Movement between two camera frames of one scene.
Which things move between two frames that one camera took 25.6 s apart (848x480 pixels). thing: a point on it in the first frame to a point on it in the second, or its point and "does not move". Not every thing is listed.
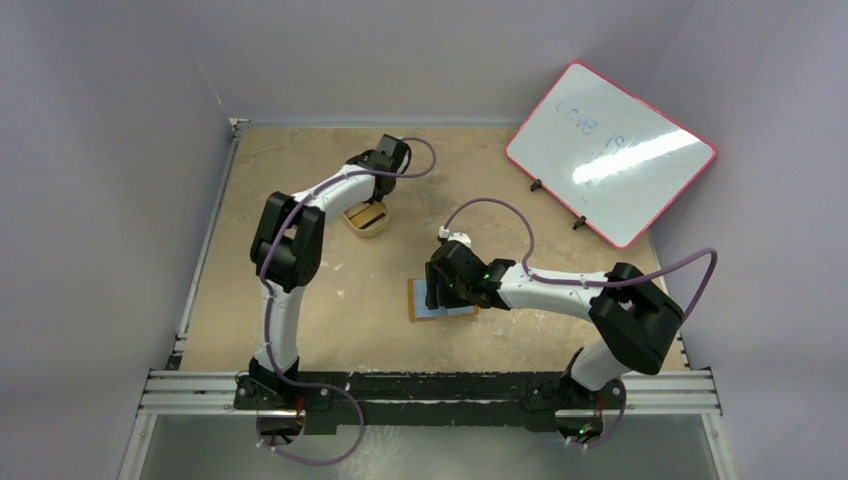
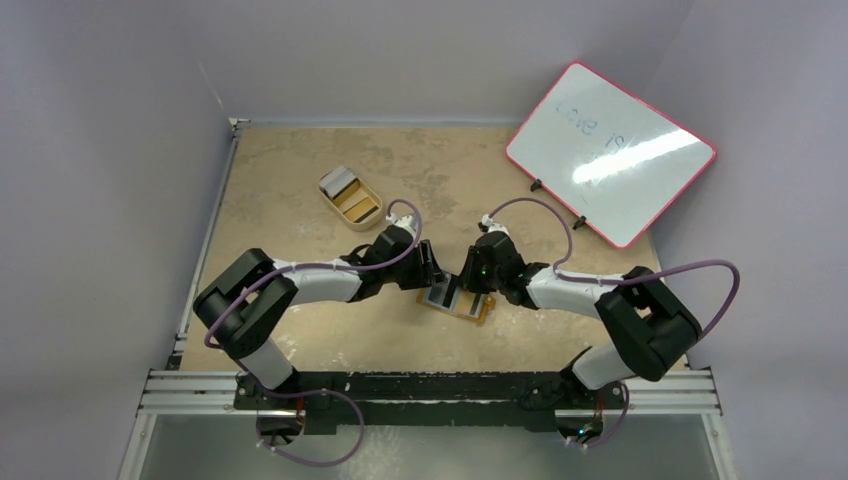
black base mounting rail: [425, 398] does not move
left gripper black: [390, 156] to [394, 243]
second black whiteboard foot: [579, 223] does not move
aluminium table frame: [679, 391] does not move
